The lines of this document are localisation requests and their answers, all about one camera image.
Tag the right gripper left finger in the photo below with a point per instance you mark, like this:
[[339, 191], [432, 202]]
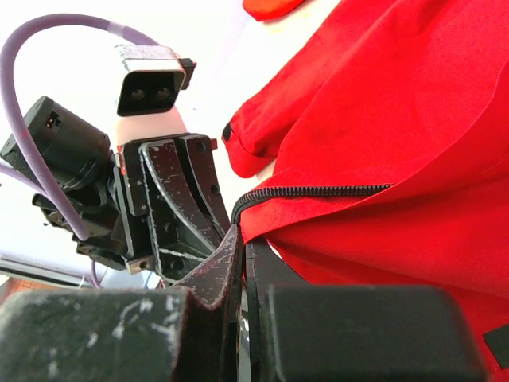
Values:
[[185, 332]]

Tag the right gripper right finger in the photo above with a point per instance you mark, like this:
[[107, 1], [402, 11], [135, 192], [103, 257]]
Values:
[[302, 332]]

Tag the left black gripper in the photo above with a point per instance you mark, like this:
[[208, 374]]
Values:
[[178, 205]]

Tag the red zip jacket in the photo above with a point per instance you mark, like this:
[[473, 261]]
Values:
[[411, 96]]

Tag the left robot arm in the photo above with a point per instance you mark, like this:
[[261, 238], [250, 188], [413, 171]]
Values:
[[66, 142]]

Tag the red cloth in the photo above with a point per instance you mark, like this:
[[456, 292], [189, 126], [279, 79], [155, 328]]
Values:
[[267, 10]]

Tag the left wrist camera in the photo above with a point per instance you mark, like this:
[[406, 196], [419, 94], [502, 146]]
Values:
[[154, 75]]

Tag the aluminium frame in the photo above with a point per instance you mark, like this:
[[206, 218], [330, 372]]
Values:
[[49, 275]]

